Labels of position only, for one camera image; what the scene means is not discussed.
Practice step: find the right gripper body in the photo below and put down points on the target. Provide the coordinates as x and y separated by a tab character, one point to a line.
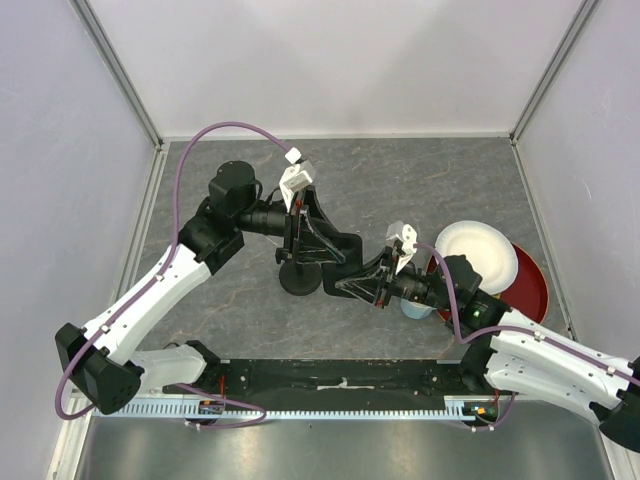
394	285

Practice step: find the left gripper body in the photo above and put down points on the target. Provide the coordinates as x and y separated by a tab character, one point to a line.
296	223

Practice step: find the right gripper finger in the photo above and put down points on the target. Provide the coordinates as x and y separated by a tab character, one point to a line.
379	265
363	287

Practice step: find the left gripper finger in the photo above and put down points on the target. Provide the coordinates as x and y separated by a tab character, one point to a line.
318	249
314	220

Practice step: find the black phone stand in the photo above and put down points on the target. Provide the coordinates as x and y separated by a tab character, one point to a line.
296	278

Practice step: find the black smartphone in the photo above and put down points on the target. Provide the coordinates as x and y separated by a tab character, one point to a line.
351	246

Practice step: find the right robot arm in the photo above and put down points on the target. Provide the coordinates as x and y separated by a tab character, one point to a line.
507	351

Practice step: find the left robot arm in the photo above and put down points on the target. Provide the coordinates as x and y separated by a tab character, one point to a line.
102	360

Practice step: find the light blue mug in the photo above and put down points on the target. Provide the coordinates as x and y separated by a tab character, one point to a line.
415	310

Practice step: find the white paper plate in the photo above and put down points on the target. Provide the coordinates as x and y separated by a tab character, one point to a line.
489	251

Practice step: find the red round tray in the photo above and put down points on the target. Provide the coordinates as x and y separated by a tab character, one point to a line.
529	292

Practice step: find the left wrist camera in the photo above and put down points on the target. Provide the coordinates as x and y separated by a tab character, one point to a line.
296	177

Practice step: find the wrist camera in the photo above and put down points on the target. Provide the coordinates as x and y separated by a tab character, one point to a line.
296	177
400	246

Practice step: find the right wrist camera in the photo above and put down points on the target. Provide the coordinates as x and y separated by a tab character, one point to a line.
400	246

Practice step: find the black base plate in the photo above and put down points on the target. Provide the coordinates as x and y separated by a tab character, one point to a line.
339	383

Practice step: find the slotted cable duct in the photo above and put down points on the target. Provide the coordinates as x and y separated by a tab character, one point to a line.
195	408

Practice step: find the left aluminium frame post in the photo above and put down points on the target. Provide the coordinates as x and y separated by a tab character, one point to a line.
98	35

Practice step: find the aluminium frame post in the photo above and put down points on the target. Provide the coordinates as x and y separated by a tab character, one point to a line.
98	35
563	50

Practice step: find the right aluminium frame post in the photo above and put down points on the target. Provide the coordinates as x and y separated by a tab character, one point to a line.
563	50

